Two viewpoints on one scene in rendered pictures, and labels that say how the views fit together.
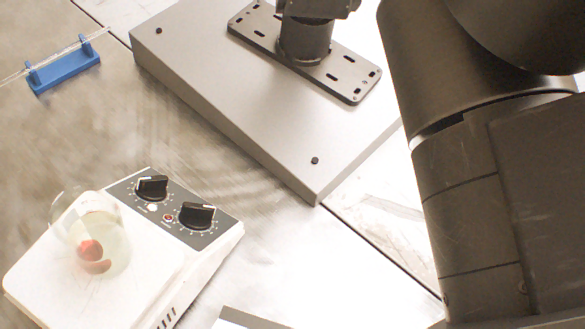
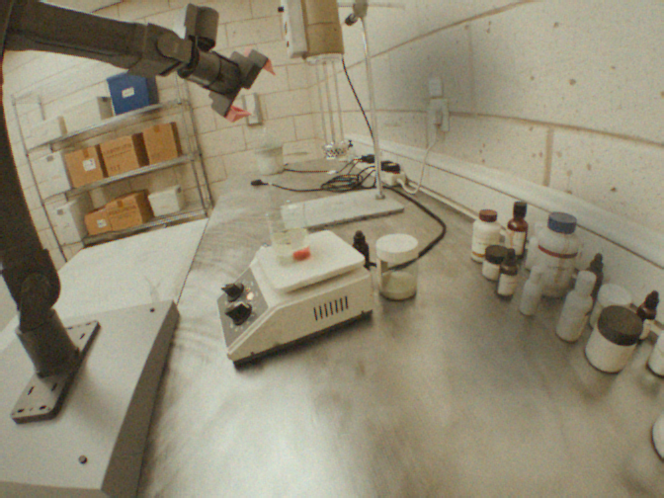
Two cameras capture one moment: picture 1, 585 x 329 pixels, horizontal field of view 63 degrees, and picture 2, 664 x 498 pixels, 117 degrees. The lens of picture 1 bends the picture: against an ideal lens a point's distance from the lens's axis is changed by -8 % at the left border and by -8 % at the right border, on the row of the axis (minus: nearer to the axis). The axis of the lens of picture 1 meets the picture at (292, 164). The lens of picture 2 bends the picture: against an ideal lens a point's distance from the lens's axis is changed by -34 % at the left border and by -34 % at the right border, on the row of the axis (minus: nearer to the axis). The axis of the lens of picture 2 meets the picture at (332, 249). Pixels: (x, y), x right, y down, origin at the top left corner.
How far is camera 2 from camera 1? 0.62 m
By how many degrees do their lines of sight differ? 91
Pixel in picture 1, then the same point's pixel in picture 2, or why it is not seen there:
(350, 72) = (73, 334)
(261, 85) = (108, 360)
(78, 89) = not seen: outside the picture
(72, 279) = (319, 252)
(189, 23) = (59, 448)
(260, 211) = (201, 321)
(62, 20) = not seen: outside the picture
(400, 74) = (211, 61)
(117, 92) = (185, 479)
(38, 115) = not seen: outside the picture
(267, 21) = (37, 392)
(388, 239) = (175, 290)
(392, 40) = (207, 58)
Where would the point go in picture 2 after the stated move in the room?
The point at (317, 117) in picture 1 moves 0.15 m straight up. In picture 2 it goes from (119, 328) to (74, 236)
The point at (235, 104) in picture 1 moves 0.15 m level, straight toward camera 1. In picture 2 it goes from (135, 356) to (215, 292)
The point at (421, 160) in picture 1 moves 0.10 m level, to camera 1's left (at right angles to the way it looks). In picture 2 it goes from (223, 66) to (260, 50)
